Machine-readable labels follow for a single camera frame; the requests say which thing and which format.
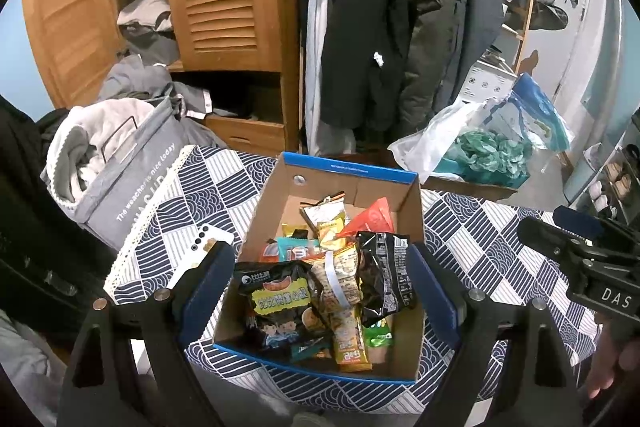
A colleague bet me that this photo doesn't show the blue plastic bag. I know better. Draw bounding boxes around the blue plastic bag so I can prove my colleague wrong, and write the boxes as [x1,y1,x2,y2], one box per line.
[482,72,576,152]

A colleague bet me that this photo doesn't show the black jacket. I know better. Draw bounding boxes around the black jacket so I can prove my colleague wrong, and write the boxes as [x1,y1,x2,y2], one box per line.
[0,97,121,348]

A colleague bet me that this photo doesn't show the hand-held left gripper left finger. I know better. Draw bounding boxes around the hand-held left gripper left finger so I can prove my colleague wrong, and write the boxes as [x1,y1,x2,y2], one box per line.
[57,241,235,427]

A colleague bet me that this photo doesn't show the brown cardboard box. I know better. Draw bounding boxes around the brown cardboard box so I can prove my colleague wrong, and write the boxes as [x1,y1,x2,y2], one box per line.
[420,177,518,202]

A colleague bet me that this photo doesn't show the orange striped snack packet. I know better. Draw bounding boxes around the orange striped snack packet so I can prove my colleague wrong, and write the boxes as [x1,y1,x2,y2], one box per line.
[300,191,347,240]

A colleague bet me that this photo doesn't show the black coat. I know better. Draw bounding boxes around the black coat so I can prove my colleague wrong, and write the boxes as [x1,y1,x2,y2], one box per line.
[320,0,416,132]

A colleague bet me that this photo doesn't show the glossy black snack packet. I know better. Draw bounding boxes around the glossy black snack packet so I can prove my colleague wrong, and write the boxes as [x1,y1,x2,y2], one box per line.
[356,232,416,328]

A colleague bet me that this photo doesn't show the black yellow-label snack packet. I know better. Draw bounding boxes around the black yellow-label snack packet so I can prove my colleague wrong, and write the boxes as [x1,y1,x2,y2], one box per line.
[234,261,321,348]

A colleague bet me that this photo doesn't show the blue-rimmed cardboard box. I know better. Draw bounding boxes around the blue-rimmed cardboard box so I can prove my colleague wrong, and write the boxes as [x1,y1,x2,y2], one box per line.
[212,152,425,385]

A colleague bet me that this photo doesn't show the grey clothes pile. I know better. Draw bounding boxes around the grey clothes pile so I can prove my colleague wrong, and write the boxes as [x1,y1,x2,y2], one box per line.
[97,0,226,122]

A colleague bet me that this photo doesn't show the long gold snack packet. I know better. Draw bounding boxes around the long gold snack packet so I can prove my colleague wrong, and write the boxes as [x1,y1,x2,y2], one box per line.
[306,247,375,373]

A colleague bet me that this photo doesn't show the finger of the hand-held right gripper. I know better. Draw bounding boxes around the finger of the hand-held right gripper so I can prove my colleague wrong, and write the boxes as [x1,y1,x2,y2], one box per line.
[554,206,621,240]
[517,217,601,275]

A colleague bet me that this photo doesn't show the teal crumpled plastic bags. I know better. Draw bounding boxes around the teal crumpled plastic bags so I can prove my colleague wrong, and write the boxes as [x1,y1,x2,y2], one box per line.
[442,129,533,180]

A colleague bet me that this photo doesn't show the white patterned storage box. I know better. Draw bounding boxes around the white patterned storage box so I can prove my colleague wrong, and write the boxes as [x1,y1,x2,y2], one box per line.
[462,59,518,105]

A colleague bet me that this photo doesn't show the olive green coat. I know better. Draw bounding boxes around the olive green coat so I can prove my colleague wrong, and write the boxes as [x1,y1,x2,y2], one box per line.
[400,0,458,128]

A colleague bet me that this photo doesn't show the white plastic bag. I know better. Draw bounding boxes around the white plastic bag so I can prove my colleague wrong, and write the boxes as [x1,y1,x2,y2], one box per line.
[387,99,501,182]

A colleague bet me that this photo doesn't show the navy white patterned tablecloth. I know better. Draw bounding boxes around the navy white patterned tablecloth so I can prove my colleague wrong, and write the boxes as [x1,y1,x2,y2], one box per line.
[102,146,601,415]

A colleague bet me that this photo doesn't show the teal snack packet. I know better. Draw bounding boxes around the teal snack packet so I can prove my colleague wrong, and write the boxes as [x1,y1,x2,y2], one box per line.
[276,237,323,264]

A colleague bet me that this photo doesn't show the white shirt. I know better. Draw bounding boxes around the white shirt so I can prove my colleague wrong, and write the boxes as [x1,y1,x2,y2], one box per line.
[300,0,361,155]

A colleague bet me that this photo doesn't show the grey shoe rack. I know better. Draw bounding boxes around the grey shoe rack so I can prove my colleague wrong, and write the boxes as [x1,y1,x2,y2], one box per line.
[565,107,640,223]

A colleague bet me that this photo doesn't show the group of shoes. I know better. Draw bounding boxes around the group of shoes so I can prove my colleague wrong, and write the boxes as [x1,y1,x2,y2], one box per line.
[582,142,640,218]

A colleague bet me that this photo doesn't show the grey fabric storage bag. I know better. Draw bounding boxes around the grey fabric storage bag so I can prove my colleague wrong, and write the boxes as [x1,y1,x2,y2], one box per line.
[40,96,183,238]

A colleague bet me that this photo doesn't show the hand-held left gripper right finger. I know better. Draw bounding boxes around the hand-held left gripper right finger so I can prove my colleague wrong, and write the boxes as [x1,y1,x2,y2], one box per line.
[406,244,586,427]

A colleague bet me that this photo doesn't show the white smartphone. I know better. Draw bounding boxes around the white smartphone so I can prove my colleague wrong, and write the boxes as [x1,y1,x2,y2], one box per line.
[165,224,236,290]

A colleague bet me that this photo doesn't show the person's right hand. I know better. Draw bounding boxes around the person's right hand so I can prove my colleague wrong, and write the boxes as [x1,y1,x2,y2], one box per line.
[585,324,628,400]

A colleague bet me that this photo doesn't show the small green snack packet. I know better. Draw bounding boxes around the small green snack packet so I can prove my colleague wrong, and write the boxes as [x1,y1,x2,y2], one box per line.
[361,322,393,348]

